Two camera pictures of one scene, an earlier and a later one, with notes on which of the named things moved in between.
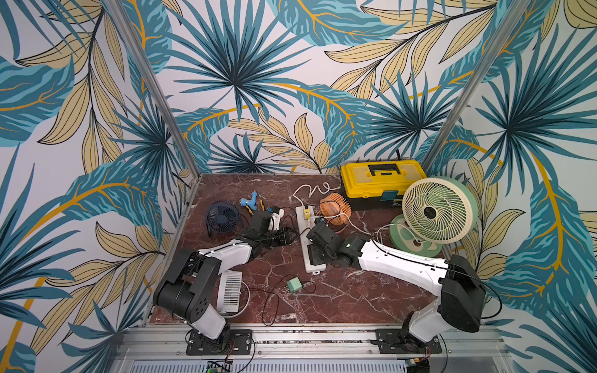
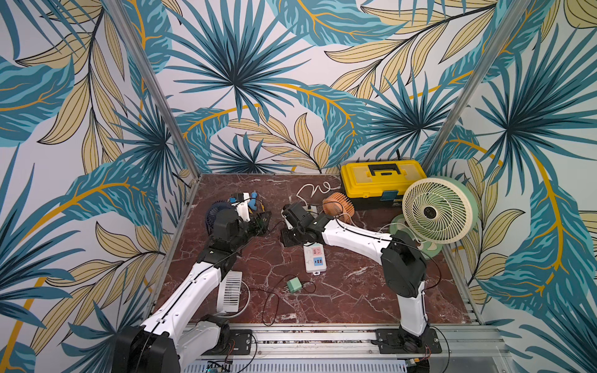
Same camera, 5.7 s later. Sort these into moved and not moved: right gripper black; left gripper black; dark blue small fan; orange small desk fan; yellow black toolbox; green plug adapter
Moved: left gripper black; right gripper black
Not moved: dark blue small fan; orange small desk fan; green plug adapter; yellow black toolbox
